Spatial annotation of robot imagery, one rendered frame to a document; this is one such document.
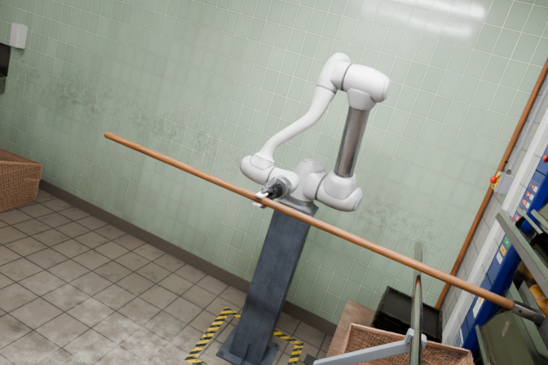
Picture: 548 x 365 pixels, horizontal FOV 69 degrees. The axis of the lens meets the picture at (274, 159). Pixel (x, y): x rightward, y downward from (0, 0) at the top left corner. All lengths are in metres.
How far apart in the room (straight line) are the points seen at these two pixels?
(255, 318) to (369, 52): 1.75
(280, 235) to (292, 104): 0.96
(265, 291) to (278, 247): 0.28
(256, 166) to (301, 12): 1.29
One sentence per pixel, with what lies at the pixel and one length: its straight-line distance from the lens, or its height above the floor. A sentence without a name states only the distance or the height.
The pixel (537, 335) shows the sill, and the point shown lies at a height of 1.17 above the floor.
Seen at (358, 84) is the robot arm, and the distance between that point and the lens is 1.80.
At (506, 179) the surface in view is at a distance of 2.33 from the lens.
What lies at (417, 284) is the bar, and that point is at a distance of 1.42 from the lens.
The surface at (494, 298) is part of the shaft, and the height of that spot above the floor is 1.20.
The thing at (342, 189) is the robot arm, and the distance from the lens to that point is 2.02.
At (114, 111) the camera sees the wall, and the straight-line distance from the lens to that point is 3.52.
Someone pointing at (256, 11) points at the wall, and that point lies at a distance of 2.90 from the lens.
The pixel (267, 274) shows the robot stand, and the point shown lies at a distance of 2.32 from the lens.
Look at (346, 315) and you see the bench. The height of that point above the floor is 0.58.
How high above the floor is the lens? 1.72
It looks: 14 degrees down
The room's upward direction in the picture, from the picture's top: 17 degrees clockwise
